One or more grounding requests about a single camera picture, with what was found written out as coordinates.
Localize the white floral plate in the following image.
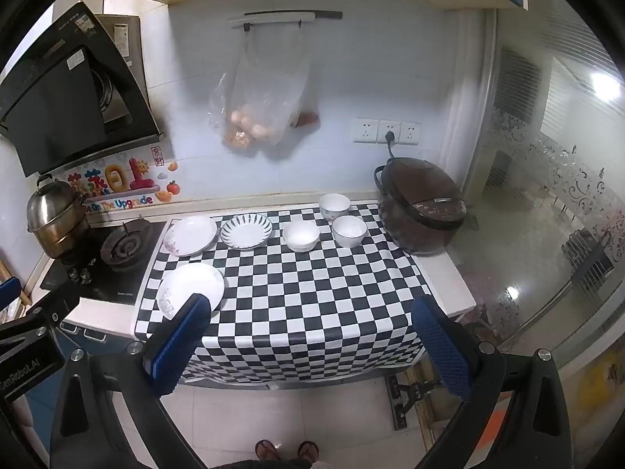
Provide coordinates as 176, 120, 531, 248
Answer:
163, 215, 218, 258
156, 262, 226, 320

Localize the black gas stove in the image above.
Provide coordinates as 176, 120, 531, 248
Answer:
40, 220, 169, 306

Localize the louvred window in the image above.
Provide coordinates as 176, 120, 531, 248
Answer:
492, 46, 544, 125

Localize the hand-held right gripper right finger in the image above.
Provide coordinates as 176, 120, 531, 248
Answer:
411, 295, 572, 469

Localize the wall hook rail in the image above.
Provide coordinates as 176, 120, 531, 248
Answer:
229, 10, 343, 27

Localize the white plate with dark stripes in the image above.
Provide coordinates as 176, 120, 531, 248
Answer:
220, 213, 274, 251

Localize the white bowl with dark rim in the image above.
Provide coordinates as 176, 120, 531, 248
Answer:
332, 215, 368, 248

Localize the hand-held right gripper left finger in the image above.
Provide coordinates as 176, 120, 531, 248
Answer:
49, 293, 212, 469

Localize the frosted glass sliding door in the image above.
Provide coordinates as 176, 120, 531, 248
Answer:
481, 10, 625, 353

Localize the wooden rack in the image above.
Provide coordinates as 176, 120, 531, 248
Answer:
0, 249, 30, 313

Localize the plastic bag with red contents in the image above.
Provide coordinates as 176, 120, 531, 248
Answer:
293, 83, 320, 130

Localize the plain white bowl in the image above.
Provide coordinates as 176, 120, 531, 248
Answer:
282, 220, 321, 253

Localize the black range hood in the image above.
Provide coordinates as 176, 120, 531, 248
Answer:
0, 1, 164, 179

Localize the dark slatted chair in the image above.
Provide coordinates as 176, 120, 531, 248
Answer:
561, 229, 617, 299

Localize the brown rice cooker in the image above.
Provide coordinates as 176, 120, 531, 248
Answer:
374, 156, 468, 256

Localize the white bowl with floral print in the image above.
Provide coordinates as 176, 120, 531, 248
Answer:
319, 193, 351, 222

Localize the black and white checkered tablecloth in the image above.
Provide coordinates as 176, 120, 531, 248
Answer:
133, 200, 443, 384

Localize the wooden frame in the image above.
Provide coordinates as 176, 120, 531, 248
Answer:
403, 366, 470, 455

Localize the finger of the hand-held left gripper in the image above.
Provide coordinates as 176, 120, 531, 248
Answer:
0, 276, 23, 323
0, 283, 93, 353

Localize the clear plastic bag of eggs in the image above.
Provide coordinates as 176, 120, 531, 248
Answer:
209, 27, 313, 154

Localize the colourful wall sticker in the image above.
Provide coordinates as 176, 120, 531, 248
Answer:
68, 144, 181, 213

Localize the steel steamer pot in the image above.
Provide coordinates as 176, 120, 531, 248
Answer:
27, 174, 93, 260

